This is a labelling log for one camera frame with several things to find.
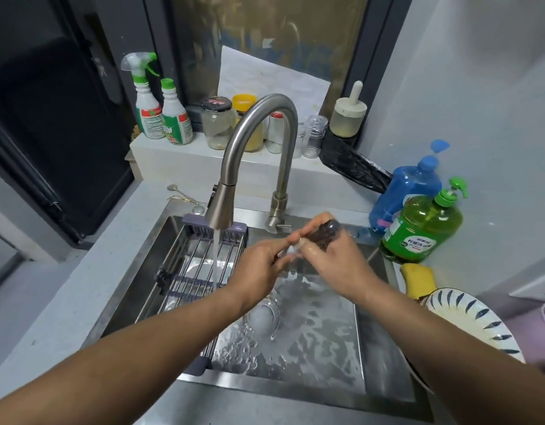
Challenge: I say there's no dark textured small bottle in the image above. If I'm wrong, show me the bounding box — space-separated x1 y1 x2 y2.
306 220 342 253

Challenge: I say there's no person's right hand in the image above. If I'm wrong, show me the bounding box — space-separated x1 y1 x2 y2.
297 212 382 307

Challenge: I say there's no green dish soap pump bottle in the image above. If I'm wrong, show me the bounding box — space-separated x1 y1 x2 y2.
380 177 469 264

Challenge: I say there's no person's left hand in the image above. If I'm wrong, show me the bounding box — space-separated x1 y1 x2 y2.
226 237 302 314

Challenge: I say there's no white container with brush handle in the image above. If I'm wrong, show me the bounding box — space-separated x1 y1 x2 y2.
329 81 367 138

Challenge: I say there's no person's left forearm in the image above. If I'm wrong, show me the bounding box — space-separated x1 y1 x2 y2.
0 281 255 425

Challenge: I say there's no black door panel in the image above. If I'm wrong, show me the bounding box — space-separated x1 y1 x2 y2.
0 0 142 248

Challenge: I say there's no steel gooseneck faucet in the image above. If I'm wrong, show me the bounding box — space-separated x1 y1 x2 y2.
204 94 299 235

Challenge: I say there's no small jar red lid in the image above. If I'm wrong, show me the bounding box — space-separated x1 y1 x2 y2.
266 111 285 154

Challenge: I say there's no yellow sponge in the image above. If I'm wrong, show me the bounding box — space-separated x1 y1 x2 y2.
400 263 438 300

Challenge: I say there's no white spray bottle green trigger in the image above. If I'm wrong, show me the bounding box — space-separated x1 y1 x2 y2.
121 52 166 140

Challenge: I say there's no stainless steel sink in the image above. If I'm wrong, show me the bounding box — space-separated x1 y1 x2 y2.
82 203 435 423

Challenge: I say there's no metal spoon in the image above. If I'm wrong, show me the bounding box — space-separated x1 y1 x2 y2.
167 184 206 215

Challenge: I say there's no white plate blue leaf pattern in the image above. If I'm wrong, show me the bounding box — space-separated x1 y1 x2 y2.
421 287 526 364

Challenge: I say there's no blue detergent pump bottle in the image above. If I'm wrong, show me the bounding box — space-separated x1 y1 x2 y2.
369 140 450 235

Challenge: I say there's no glass jar black lid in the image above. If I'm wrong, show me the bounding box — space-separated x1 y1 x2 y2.
201 96 236 151

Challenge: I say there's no person's right forearm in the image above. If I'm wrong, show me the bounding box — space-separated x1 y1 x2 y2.
356 279 545 425

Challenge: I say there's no wire drain rack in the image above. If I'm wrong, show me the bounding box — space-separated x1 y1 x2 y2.
135 213 249 377

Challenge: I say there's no glass jar yellow lid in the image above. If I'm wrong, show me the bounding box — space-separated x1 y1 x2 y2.
232 94 265 153

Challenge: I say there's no white bottle green cap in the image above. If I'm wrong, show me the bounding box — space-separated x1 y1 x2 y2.
160 78 194 146

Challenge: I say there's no clear glass bowl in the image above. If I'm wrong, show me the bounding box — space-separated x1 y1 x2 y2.
243 287 282 342

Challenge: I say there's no dark window frame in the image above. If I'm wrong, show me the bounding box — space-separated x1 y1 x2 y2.
144 0 415 144

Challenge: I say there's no black plastic bag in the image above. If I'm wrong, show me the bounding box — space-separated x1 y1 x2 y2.
320 133 393 194

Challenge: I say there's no white paper sheet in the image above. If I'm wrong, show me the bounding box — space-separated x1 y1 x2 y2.
218 45 331 124

